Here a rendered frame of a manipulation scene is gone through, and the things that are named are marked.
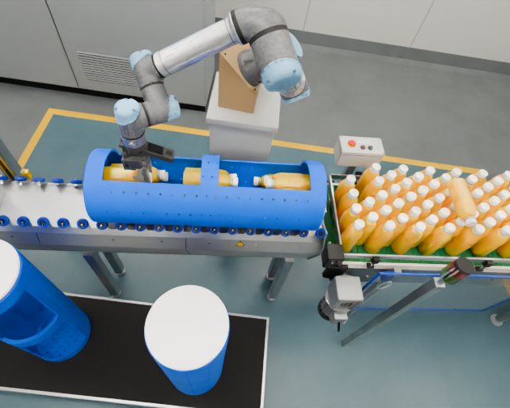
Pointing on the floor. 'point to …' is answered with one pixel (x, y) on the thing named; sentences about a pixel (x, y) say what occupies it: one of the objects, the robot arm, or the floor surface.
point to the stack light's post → (395, 311)
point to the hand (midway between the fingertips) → (150, 177)
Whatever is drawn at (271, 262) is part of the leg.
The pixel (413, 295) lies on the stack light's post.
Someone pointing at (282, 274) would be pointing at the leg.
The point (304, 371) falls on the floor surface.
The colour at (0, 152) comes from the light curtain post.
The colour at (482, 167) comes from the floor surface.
